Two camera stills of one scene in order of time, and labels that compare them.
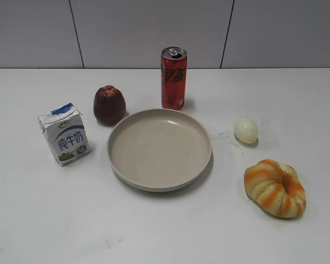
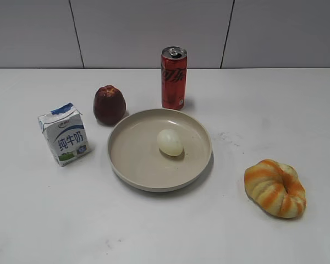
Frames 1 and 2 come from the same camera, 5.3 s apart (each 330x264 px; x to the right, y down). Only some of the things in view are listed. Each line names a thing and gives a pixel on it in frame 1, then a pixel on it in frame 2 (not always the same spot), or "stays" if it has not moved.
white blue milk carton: (64, 128) stays
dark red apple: (109, 105) stays
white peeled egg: (246, 131) → (169, 143)
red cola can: (174, 78) stays
